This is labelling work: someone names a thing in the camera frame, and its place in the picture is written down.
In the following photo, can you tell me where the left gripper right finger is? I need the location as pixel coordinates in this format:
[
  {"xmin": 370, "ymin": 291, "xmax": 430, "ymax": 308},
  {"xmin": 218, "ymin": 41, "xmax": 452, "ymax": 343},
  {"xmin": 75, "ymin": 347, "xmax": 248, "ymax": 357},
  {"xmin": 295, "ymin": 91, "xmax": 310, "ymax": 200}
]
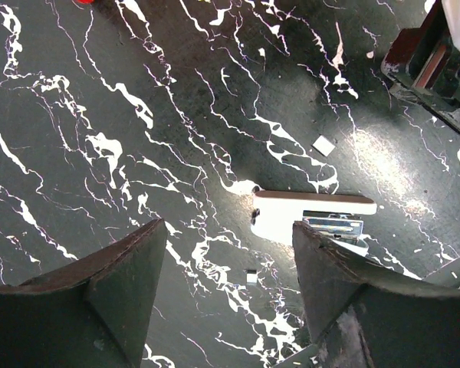
[{"xmin": 292, "ymin": 222, "xmax": 460, "ymax": 367}]

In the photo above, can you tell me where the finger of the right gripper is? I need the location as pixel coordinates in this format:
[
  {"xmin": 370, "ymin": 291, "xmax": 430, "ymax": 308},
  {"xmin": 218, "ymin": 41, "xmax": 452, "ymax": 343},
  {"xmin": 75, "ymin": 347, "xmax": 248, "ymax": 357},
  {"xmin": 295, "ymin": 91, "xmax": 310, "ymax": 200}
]
[{"xmin": 381, "ymin": 1, "xmax": 460, "ymax": 135}]

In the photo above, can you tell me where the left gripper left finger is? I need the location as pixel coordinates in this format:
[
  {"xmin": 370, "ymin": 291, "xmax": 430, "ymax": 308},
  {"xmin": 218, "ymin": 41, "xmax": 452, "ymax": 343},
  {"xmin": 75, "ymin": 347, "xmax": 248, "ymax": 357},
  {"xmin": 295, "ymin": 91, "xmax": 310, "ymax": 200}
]
[{"xmin": 0, "ymin": 219, "xmax": 167, "ymax": 367}]

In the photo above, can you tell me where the light blue stapler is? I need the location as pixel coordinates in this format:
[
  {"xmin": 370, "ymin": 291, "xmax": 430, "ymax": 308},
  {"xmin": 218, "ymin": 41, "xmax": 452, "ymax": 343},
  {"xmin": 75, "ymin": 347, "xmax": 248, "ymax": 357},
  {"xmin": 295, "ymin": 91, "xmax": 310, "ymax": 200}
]
[{"xmin": 251, "ymin": 186, "xmax": 377, "ymax": 257}]

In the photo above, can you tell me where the small silver staple strip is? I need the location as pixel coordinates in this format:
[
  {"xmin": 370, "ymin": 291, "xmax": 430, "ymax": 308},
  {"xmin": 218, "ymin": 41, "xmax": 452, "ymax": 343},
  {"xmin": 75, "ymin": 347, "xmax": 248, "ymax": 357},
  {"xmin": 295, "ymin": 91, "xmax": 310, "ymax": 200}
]
[{"xmin": 246, "ymin": 269, "xmax": 258, "ymax": 285}]

